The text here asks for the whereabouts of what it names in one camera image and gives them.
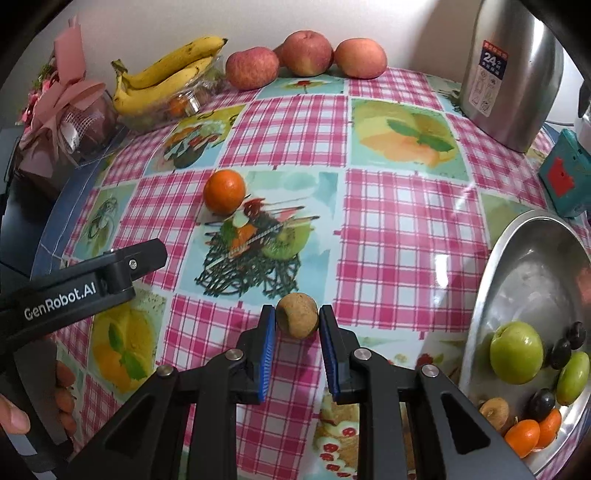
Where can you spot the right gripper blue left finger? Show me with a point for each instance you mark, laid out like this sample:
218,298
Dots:
266,336

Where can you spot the dark plum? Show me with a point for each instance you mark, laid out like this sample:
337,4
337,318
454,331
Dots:
576,335
540,405
559,354

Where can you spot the pink flower bouquet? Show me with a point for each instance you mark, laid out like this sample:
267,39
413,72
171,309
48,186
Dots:
68,119

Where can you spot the right red apple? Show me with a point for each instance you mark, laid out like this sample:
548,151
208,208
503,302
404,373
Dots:
361,58

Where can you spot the stainless steel thermos jug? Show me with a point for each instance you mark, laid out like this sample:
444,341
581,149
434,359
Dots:
513,74

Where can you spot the middle red apple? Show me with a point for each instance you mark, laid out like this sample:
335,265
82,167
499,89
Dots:
305,53

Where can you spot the black chair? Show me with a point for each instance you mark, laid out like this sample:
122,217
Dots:
26,203

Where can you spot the teal box with red label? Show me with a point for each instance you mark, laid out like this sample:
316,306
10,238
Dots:
565,174

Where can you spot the left red apple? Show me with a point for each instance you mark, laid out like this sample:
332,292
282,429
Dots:
252,69

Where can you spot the upper yellow banana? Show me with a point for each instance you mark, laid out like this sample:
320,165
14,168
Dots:
172,62

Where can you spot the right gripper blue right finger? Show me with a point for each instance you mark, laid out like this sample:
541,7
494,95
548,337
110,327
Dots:
331,349

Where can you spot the person's left hand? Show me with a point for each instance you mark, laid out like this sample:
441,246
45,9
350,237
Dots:
16,417

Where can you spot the yellow banana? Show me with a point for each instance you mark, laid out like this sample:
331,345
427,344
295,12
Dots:
130,101
172,62

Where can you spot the orange tangerine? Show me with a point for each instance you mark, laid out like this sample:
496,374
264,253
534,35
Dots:
224,192
549,429
523,437

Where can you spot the small green apple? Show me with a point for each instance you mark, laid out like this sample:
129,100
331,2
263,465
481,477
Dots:
573,378

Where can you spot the lower yellow banana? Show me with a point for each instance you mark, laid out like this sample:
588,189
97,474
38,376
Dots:
130,101

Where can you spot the large green apple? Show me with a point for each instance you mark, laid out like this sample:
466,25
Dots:
516,353

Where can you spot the clear plastic fruit container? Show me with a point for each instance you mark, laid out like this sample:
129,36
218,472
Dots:
184,104

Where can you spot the blue cloth under tablecloth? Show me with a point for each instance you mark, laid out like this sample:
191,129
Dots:
68,206

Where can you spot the red apple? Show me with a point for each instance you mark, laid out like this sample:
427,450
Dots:
361,58
252,69
305,53

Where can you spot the checkered fruit-print tablecloth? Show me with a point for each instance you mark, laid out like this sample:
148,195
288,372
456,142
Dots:
376,197

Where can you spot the brown kiwi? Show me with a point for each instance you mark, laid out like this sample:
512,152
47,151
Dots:
297,315
496,411

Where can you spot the white power adapter block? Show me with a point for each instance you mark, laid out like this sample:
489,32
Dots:
583,121

